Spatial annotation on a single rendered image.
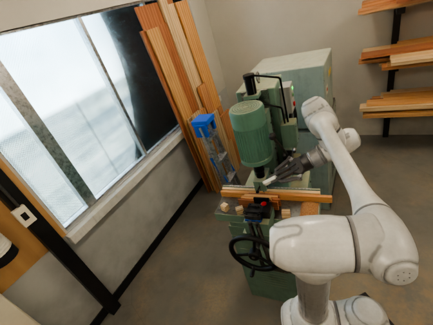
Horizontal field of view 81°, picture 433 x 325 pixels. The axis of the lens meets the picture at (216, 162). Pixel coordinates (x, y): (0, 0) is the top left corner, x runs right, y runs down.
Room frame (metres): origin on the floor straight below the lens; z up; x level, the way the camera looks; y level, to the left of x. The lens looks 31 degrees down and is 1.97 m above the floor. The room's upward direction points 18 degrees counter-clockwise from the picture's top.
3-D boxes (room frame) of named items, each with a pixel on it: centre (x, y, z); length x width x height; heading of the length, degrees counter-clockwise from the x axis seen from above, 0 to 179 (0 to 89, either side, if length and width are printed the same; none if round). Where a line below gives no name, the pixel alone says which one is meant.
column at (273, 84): (1.42, -0.37, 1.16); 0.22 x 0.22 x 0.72; 59
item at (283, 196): (1.15, -0.25, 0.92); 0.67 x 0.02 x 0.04; 59
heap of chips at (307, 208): (0.96, -0.40, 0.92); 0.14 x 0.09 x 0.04; 149
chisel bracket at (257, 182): (1.19, -0.23, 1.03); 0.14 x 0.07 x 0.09; 149
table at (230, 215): (1.07, -0.17, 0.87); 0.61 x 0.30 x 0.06; 59
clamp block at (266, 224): (1.00, -0.13, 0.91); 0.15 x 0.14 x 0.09; 59
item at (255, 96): (1.29, -0.29, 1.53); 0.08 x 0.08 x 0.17; 59
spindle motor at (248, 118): (1.17, -0.22, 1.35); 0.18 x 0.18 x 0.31
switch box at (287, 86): (1.37, -0.51, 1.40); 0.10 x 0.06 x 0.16; 149
